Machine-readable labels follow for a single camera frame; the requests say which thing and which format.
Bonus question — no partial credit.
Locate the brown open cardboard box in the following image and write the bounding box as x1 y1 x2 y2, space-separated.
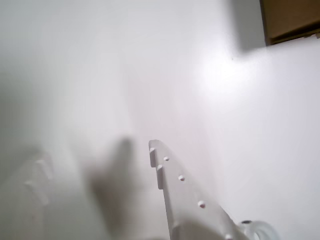
259 0 320 46

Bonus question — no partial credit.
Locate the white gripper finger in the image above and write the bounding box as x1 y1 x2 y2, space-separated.
148 139 250 240
0 147 55 240

